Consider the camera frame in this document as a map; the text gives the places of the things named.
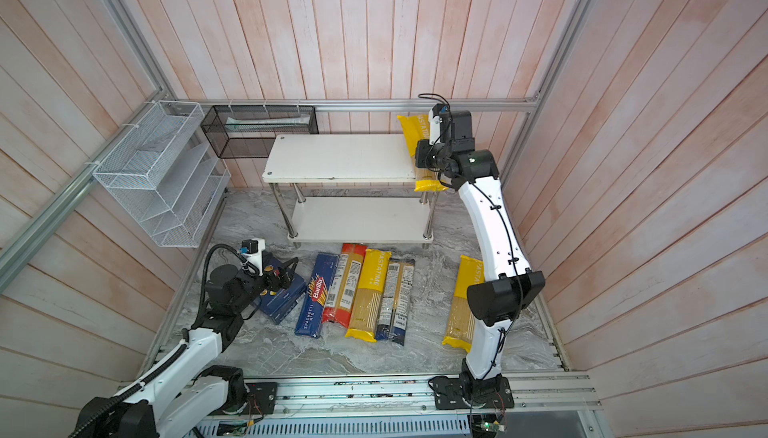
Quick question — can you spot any yellow pastatime spaghetti bag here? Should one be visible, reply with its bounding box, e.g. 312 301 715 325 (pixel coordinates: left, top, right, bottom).
442 255 485 353
398 115 447 192
345 249 392 343

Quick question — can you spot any clear blue-ended spaghetti bag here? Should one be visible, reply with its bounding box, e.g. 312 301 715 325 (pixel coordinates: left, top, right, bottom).
374 259 415 346

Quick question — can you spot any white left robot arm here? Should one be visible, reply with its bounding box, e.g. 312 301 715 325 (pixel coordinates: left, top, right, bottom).
71 255 299 437

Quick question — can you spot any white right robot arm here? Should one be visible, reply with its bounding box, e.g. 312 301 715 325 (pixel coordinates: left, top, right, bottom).
415 104 545 409

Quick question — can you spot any white two-tier shelf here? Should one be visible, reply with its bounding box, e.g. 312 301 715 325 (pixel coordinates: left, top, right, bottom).
263 134 437 246

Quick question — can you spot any blue Barilla rigatoni box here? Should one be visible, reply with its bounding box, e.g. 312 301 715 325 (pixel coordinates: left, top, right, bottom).
248 254 307 324

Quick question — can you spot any blue Barilla spaghetti bag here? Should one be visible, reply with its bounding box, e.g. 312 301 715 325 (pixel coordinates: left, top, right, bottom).
294 253 339 338

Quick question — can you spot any red spaghetti bag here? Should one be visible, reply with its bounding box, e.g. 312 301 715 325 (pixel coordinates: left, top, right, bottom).
323 243 367 328

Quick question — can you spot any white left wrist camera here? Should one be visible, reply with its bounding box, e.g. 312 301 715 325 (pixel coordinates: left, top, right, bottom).
240 238 266 276

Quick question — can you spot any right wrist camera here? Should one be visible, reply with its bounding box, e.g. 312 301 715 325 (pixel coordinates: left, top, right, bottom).
428 102 450 145

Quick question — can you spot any black mesh wall basket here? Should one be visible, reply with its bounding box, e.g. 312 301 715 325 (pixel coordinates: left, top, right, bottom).
201 104 319 159

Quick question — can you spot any white wire mesh organizer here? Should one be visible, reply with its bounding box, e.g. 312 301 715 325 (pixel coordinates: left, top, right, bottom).
94 101 230 248

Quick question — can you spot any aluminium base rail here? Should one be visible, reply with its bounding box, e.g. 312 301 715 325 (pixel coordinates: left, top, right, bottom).
119 371 601 438

